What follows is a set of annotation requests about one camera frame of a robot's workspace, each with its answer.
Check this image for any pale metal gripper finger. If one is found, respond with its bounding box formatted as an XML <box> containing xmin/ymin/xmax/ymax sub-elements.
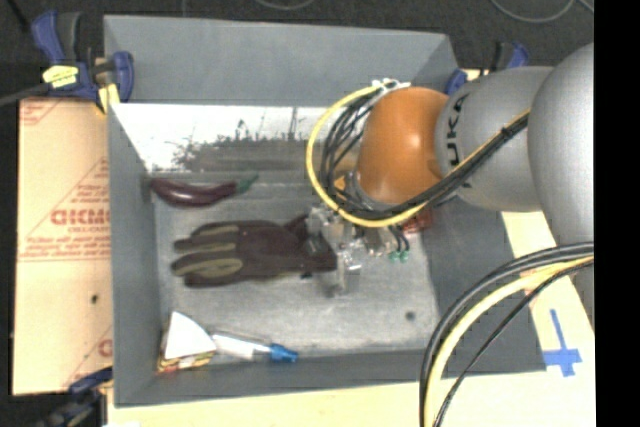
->
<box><xmin>318</xmin><ymin>264</ymin><xmax>344</xmax><ymax>299</ymax></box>
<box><xmin>341</xmin><ymin>252</ymin><xmax>363</xmax><ymax>296</ymax></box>

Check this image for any red-brown packet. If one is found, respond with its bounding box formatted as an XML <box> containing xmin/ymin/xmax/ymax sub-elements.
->
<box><xmin>399</xmin><ymin>208</ymin><xmax>434</xmax><ymax>236</ymax></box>

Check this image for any dark purple glove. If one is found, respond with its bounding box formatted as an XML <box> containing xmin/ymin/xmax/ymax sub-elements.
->
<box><xmin>170</xmin><ymin>213</ymin><xmax>337</xmax><ymax>289</ymax></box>

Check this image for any white tube with blue cap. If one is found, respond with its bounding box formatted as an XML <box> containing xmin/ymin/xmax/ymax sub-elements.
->
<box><xmin>211</xmin><ymin>331</ymin><xmax>300</xmax><ymax>364</ymax></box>

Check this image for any purple toy eggplant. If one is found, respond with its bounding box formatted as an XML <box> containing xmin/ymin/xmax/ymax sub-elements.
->
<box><xmin>148</xmin><ymin>173</ymin><xmax>260</xmax><ymax>209</ymax></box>

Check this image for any white triangular toy sandwich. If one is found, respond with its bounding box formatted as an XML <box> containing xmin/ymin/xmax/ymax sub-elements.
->
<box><xmin>156</xmin><ymin>310</ymin><xmax>219</xmax><ymax>374</ymax></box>

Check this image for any grey metal bin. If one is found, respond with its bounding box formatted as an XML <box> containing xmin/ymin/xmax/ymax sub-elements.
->
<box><xmin>102</xmin><ymin>14</ymin><xmax>547</xmax><ymax>407</ymax></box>

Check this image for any brown cardboard board, red print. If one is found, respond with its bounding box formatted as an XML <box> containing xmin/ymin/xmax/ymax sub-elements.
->
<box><xmin>10</xmin><ymin>97</ymin><xmax>115</xmax><ymax>396</ymax></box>

